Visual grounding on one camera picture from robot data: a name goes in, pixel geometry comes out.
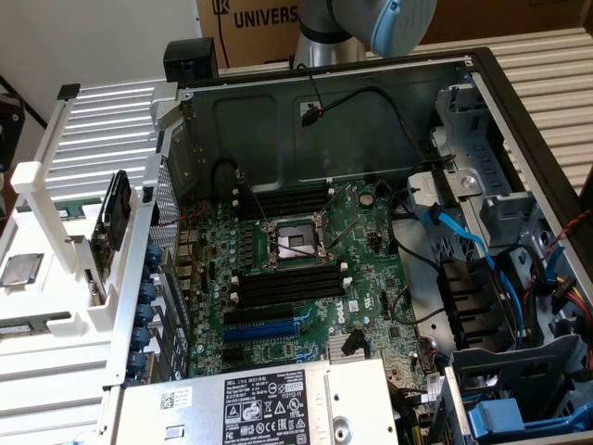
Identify black looped wire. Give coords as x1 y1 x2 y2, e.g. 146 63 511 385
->
210 157 245 201

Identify grey metal disk bay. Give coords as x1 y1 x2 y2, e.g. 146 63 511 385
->
430 85 515 196

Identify black wire with connector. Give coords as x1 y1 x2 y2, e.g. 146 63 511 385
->
296 63 458 175

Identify CPU socket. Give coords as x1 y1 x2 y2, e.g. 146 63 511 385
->
259 210 337 273

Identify open black PC case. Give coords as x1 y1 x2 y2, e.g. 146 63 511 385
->
108 45 593 445

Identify silver CPU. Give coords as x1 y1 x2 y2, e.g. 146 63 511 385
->
0 252 46 288

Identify red yellow power wires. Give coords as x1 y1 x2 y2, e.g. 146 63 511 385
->
550 273 593 335

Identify long black expansion slot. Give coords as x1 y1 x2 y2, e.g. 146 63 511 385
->
223 303 296 328

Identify grey metal bracket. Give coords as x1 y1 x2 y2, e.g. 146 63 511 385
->
407 171 483 219

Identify printed cardboard box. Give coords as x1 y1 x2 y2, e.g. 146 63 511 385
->
194 0 302 69

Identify grey disk cage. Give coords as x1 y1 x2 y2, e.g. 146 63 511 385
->
444 333 593 445

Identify black box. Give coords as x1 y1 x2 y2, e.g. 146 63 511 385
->
164 37 219 84

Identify white parts rack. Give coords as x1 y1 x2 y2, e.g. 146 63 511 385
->
0 95 157 342

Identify green Dell motherboard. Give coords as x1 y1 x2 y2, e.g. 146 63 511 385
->
178 178 446 386

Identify blue flat disk wire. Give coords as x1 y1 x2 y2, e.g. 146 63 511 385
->
416 203 534 349

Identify black object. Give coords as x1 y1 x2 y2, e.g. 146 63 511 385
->
0 92 27 175

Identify thin black wire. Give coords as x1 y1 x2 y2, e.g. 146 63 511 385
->
375 180 446 279
391 285 447 326

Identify silver power supply unit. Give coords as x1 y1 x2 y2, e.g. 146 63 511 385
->
118 359 399 445

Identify long blue expansion slot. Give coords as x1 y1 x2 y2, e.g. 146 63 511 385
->
221 319 300 344

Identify blue plastic latch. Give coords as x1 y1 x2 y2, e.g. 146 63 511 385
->
467 398 593 439

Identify black graphics card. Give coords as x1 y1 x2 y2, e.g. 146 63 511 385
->
90 169 133 284

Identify white corner fixture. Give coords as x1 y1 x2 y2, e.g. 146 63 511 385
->
148 82 195 140

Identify metal locking lever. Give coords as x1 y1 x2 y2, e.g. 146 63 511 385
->
321 183 353 215
235 172 272 228

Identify silver chipset heat sink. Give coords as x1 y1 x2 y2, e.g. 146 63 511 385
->
329 326 367 361

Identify red black twisted wire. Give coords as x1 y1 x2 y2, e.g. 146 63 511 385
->
152 203 209 229
541 210 593 261

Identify plain cardboard box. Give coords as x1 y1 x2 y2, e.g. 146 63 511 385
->
416 0 588 46

